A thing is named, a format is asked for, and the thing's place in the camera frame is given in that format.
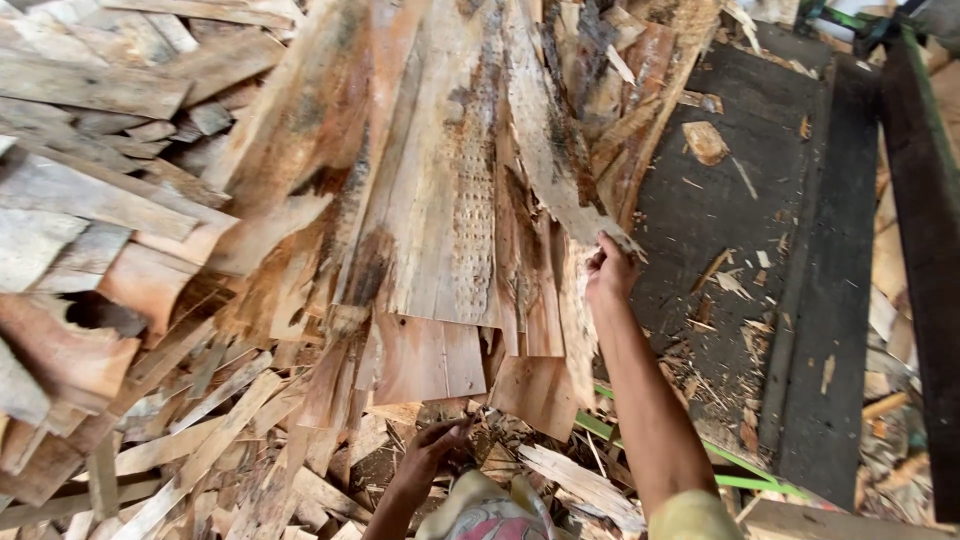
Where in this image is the person's right hand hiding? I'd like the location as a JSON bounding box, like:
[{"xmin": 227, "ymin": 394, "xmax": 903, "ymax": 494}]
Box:
[{"xmin": 584, "ymin": 230, "xmax": 641, "ymax": 307}]

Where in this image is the green metal frame bar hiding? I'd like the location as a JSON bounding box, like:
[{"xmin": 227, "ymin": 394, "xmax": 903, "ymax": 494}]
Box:
[{"xmin": 573, "ymin": 382, "xmax": 813, "ymax": 501}]

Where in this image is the heap of wood veneer sheets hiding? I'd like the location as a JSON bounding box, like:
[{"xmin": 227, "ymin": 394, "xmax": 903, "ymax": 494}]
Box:
[{"xmin": 0, "ymin": 0, "xmax": 723, "ymax": 540}]

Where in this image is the dark conveyor belt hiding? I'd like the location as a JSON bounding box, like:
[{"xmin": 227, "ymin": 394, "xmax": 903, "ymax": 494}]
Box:
[{"xmin": 596, "ymin": 21, "xmax": 883, "ymax": 513}]

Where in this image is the pile of wood scraps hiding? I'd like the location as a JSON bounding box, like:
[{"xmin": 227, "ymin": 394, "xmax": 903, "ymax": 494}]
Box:
[{"xmin": 853, "ymin": 172, "xmax": 939, "ymax": 526}]

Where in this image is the pale bark-edged veneer strip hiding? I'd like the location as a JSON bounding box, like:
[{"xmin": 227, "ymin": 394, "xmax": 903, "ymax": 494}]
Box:
[{"xmin": 501, "ymin": 0, "xmax": 648, "ymax": 264}]

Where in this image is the small wood chunk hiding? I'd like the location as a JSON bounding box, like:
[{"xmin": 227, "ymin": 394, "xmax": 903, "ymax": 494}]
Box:
[{"xmin": 681, "ymin": 120, "xmax": 730, "ymax": 167}]

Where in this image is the person's patterned shirt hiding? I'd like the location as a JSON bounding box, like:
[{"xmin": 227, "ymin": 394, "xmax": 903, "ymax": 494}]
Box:
[{"xmin": 414, "ymin": 469, "xmax": 560, "ymax": 540}]

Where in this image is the person's left hand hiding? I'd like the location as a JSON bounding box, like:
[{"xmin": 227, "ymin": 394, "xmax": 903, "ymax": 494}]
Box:
[{"xmin": 393, "ymin": 417, "xmax": 477, "ymax": 502}]

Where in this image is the dark machine side beam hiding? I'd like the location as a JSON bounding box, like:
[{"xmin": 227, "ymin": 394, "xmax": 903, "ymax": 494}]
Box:
[{"xmin": 879, "ymin": 22, "xmax": 960, "ymax": 526}]

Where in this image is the wooden board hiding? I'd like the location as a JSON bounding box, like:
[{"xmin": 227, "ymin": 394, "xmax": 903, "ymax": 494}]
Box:
[{"xmin": 738, "ymin": 498, "xmax": 960, "ymax": 540}]

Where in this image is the green machine part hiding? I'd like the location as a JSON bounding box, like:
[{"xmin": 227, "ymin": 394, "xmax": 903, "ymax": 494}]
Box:
[{"xmin": 795, "ymin": 0, "xmax": 931, "ymax": 57}]

